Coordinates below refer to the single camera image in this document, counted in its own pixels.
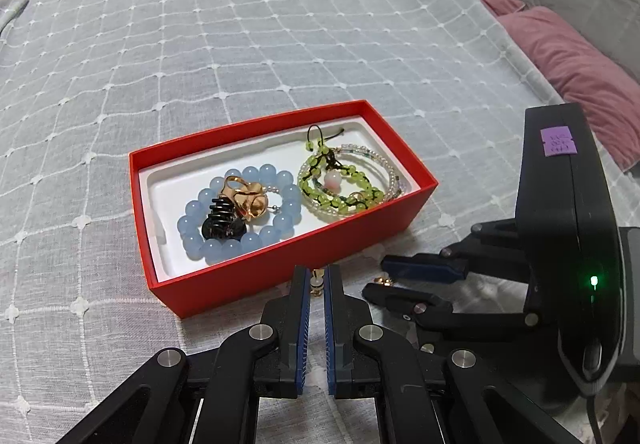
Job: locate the small gold stud earring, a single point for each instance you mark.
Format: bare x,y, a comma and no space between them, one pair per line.
385,280

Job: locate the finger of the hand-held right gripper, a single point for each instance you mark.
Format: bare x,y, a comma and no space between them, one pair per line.
410,301
425,269

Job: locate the black hair claw clip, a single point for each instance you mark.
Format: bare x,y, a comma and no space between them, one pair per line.
222,226

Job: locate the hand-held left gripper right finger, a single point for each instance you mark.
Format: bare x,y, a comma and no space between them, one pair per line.
330,324

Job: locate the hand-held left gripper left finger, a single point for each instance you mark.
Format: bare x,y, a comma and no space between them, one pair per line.
301,324

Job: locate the large pink pillow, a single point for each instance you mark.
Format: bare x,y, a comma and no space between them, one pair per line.
575,58

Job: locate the gold ball drop earring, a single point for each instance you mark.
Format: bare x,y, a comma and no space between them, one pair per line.
316,285

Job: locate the grey checked blanket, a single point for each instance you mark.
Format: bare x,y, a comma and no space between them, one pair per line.
200,48

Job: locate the red cardboard box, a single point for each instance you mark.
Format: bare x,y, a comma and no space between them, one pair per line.
300,269

